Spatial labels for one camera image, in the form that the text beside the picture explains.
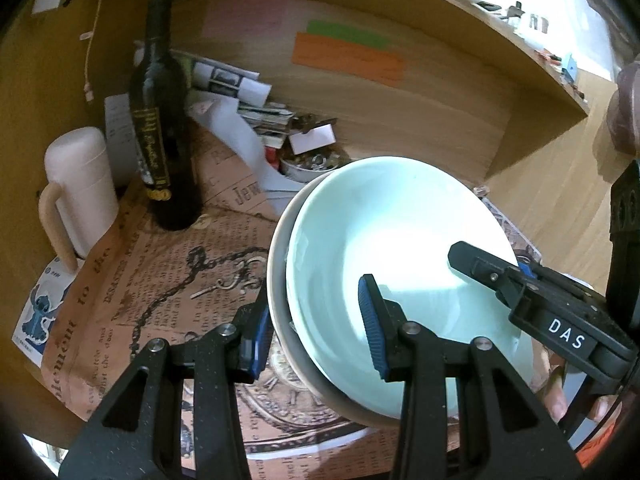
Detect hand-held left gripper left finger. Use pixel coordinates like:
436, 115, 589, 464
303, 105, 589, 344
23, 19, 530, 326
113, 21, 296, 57
59, 280, 275, 480

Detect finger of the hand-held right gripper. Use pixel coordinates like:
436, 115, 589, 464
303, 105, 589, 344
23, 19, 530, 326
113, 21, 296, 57
447, 241, 531, 311
517, 257, 596, 306

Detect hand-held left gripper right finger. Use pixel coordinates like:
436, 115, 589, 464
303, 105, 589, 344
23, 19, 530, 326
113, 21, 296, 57
358, 274, 586, 480

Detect grey pink bowl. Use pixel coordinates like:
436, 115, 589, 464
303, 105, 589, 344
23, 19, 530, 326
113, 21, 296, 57
266, 172, 401, 429

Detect mint green bowl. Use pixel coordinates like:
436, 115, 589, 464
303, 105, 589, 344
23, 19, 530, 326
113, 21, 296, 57
286, 156, 536, 418

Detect person's right hand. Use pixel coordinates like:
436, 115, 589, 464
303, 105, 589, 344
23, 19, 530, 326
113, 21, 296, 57
542, 350, 621, 426

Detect white plate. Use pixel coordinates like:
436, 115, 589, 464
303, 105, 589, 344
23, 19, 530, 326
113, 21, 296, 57
245, 422, 371, 462

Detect newspaper print table mat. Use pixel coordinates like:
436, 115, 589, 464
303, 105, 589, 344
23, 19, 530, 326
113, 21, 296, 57
42, 120, 546, 480

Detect small bowl of trinkets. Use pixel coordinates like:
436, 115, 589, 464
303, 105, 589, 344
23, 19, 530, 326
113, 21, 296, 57
279, 152, 353, 183

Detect small white card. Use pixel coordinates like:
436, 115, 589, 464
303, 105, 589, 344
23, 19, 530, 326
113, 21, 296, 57
289, 124, 337, 156

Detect white paper sheet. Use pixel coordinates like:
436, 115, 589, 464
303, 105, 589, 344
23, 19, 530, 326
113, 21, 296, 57
187, 95, 301, 221

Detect blue cartoon printed packet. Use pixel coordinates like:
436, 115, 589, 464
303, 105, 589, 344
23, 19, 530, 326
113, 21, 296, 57
12, 255, 76, 361

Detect pale pink mug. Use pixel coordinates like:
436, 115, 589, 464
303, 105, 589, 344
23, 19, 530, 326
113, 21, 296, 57
39, 126, 121, 272

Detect orange and green sticky notes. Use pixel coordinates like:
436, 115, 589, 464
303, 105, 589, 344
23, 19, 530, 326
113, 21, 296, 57
291, 31, 406, 85

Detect dark wine bottle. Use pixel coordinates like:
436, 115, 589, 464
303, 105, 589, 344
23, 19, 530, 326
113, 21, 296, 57
127, 0, 203, 232

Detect stack of folded newspapers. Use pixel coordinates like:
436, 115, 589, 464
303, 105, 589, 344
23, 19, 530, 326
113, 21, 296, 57
170, 49, 296, 146

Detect white printed receipt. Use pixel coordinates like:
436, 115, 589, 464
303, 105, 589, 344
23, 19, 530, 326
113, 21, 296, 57
104, 94, 141, 186

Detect green sticky note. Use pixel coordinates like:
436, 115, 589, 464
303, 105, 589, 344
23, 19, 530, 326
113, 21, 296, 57
306, 20, 391, 51

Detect pink sticky note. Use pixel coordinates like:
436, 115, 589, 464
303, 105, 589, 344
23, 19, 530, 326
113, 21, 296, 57
202, 0, 301, 41

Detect white charging cable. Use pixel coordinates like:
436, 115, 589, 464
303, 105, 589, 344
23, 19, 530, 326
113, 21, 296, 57
80, 0, 108, 103

